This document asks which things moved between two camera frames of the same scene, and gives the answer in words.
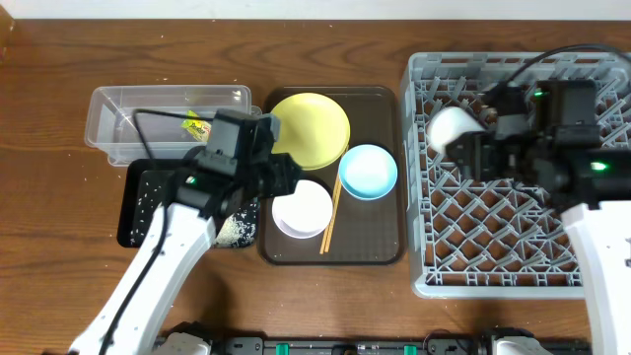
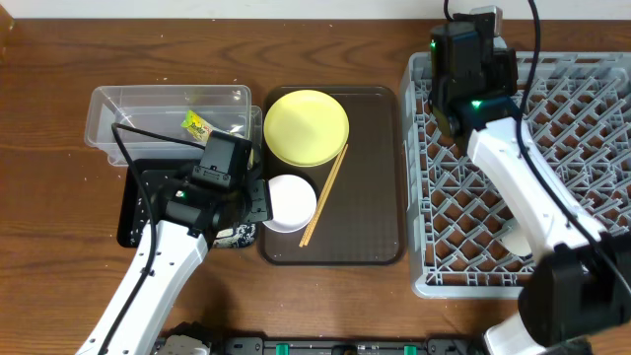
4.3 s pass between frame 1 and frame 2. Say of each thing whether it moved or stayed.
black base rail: stayed
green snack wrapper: stayed
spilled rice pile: stayed
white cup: moved
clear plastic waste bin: stayed
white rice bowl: moved
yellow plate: stayed
